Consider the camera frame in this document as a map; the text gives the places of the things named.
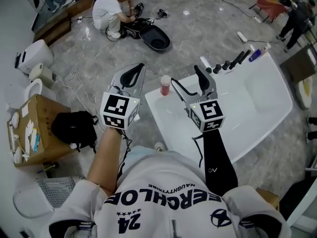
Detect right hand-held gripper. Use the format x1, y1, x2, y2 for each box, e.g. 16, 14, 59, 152
170, 64, 227, 133

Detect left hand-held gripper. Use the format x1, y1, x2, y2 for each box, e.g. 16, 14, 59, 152
99, 62, 147, 131

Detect red bottle with white cap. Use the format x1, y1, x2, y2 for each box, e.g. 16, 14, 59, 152
160, 75, 172, 96

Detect white bathtub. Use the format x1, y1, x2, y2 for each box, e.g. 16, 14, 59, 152
144, 51, 294, 165

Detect person's left forearm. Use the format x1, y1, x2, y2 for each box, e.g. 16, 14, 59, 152
86, 126, 124, 195

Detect person's right forearm black sleeve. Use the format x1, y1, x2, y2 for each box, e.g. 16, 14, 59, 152
203, 129, 239, 197

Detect black oval basin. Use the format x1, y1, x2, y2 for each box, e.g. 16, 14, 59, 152
120, 18, 171, 52

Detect blue bottle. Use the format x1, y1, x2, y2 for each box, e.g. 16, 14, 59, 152
248, 48, 263, 63

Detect long white power strip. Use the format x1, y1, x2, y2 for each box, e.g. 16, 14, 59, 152
236, 30, 248, 43

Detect black backpack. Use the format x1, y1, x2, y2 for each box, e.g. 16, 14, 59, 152
51, 111, 99, 153

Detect person's light blue shorts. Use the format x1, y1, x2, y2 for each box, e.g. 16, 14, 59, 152
123, 145, 174, 170

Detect large brown cardboard box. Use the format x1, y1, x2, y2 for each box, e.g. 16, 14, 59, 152
6, 94, 77, 168

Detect beige box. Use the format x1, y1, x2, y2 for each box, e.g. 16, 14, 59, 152
29, 62, 56, 88

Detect person's white printed shirt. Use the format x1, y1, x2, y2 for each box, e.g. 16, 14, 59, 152
46, 149, 292, 238

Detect dark wooden platform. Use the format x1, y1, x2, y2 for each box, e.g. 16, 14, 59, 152
33, 0, 96, 47

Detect white smart toilet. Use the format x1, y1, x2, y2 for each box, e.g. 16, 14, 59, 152
14, 39, 54, 75

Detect white pet bed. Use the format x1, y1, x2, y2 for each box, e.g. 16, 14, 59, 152
294, 77, 315, 110

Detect dark wooden table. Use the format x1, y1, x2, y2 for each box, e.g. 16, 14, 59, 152
279, 43, 317, 84

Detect red chair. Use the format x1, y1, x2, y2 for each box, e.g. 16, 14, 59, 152
249, 0, 290, 24

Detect scattered white bathroom accessories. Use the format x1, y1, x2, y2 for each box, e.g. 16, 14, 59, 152
8, 108, 42, 163

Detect grey perforated mat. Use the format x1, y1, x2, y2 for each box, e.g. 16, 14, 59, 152
36, 176, 83, 209

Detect tall cardboard box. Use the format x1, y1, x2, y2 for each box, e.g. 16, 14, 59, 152
256, 187, 280, 212

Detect white closed-lid toilet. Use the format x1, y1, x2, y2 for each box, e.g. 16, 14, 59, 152
12, 179, 56, 220

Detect tall black faucet handle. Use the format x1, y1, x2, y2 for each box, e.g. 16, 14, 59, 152
239, 50, 251, 64
229, 52, 245, 70

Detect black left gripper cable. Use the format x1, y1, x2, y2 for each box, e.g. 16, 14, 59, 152
116, 129, 132, 183

